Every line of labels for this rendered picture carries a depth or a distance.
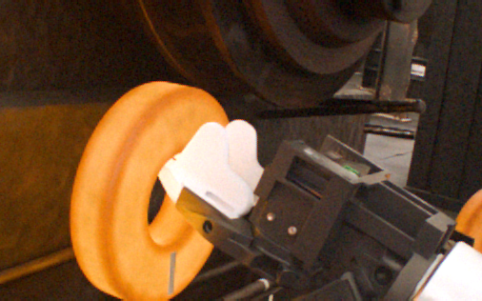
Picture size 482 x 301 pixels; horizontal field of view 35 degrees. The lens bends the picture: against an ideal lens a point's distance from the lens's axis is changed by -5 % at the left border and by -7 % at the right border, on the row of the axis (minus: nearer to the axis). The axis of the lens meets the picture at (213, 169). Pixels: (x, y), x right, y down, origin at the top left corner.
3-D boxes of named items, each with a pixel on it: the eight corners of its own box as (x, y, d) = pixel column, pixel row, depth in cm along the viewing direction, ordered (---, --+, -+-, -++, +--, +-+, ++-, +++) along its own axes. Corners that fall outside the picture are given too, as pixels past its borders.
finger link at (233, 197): (179, 90, 55) (287, 156, 51) (148, 166, 57) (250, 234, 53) (152, 90, 53) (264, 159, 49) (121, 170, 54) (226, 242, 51)
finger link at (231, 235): (210, 178, 55) (313, 245, 51) (201, 200, 55) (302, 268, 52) (171, 185, 51) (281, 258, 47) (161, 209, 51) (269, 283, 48)
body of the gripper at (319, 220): (322, 130, 54) (468, 220, 49) (271, 236, 57) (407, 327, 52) (270, 134, 47) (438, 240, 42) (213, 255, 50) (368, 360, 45)
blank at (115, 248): (73, 95, 49) (114, 105, 47) (208, 71, 62) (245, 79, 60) (67, 318, 53) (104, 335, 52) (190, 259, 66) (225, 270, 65)
